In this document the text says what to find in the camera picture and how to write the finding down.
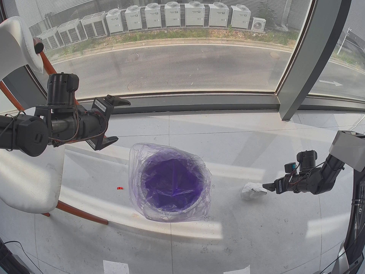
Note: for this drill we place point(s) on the window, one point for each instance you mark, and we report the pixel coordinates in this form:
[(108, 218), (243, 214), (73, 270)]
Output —
[(313, 53)]

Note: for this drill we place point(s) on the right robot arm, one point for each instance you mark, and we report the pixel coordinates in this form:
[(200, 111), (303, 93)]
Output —
[(348, 150)]

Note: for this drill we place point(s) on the white trash bin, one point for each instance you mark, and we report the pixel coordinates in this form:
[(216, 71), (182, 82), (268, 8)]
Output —
[(139, 181)]

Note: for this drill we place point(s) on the white paper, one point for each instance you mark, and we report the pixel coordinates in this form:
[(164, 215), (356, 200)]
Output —
[(251, 191)]

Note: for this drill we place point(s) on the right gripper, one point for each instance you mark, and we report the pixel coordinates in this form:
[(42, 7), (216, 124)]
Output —
[(289, 185)]

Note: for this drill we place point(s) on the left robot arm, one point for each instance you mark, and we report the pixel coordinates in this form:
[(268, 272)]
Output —
[(28, 135)]

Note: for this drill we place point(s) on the white chair with orange legs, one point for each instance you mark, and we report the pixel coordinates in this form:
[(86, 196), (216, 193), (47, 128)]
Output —
[(28, 187)]

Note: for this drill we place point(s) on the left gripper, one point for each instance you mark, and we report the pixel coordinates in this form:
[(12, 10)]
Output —
[(91, 124)]

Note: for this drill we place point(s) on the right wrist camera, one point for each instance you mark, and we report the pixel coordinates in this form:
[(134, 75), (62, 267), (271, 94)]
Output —
[(290, 167)]

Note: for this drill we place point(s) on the purple plastic bag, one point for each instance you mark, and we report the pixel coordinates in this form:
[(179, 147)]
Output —
[(171, 181)]

